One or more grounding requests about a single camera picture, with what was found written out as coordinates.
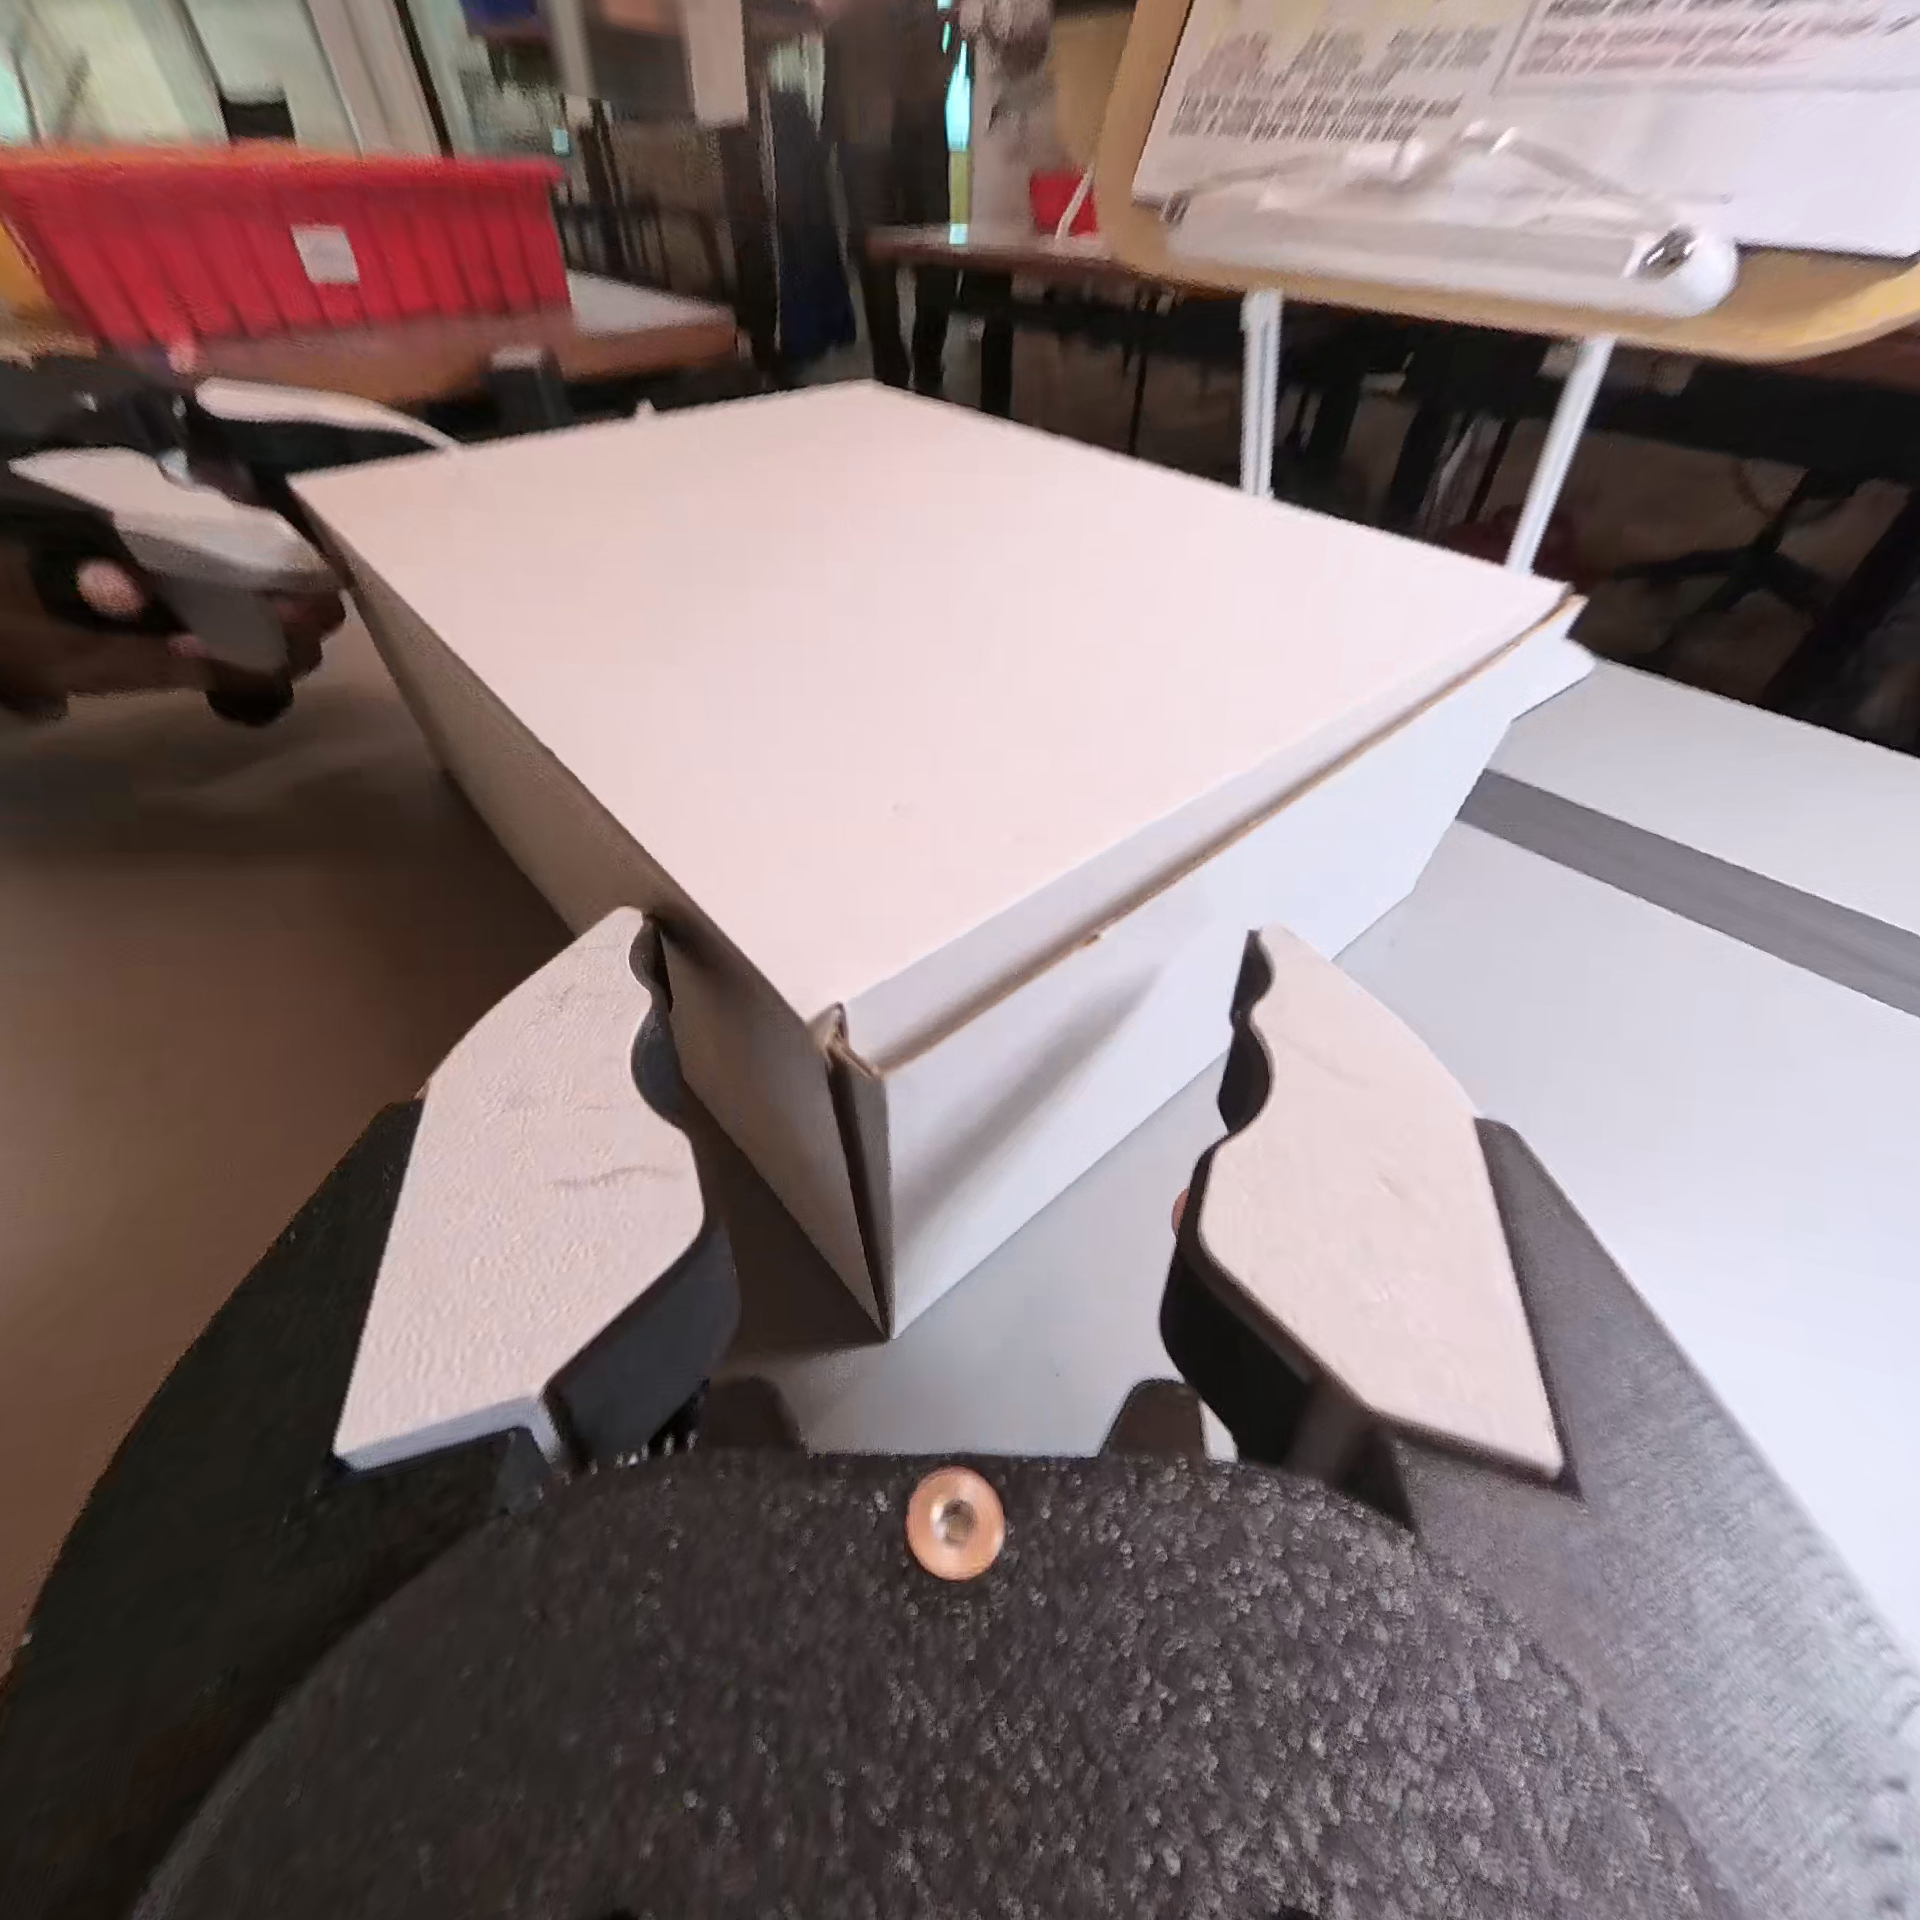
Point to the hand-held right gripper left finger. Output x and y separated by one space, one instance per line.
523 1200

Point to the red plastic crate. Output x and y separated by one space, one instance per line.
269 248

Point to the printed instruction sheet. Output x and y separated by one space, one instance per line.
1500 106

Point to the black power adapter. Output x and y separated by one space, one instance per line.
528 393

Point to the person's left hand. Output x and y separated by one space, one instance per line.
90 664

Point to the brown wooden table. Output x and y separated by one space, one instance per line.
629 322

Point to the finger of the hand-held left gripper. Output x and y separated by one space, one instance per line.
211 547
330 416

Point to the dark background table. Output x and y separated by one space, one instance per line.
1020 255

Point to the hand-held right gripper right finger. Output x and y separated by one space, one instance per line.
1381 1230

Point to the white cardboard box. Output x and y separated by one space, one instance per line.
901 628

